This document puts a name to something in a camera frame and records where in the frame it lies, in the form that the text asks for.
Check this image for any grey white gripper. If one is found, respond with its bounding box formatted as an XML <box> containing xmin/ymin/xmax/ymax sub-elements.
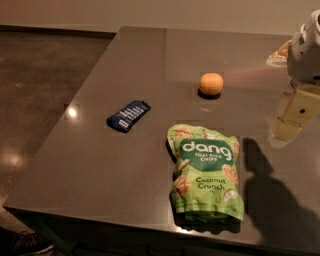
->
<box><xmin>266</xmin><ymin>40</ymin><xmax>320</xmax><ymax>148</ymax></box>

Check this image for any green rice chip bag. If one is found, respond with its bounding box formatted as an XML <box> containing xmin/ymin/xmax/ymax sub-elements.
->
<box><xmin>167</xmin><ymin>124</ymin><xmax>244</xmax><ymax>223</ymax></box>

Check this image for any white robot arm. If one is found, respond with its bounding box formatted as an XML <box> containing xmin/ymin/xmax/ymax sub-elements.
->
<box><xmin>266</xmin><ymin>10</ymin><xmax>320</xmax><ymax>148</ymax></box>

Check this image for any orange fruit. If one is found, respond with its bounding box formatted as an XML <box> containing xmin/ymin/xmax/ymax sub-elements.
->
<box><xmin>199</xmin><ymin>73</ymin><xmax>224</xmax><ymax>96</ymax></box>

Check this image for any blue snack bar wrapper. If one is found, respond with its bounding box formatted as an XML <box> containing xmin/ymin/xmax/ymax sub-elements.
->
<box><xmin>106</xmin><ymin>100</ymin><xmax>151</xmax><ymax>133</ymax></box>

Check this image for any dark sneaker shoe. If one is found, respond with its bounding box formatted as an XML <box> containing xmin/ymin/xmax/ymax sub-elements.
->
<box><xmin>0</xmin><ymin>228</ymin><xmax>53</xmax><ymax>256</ymax></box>

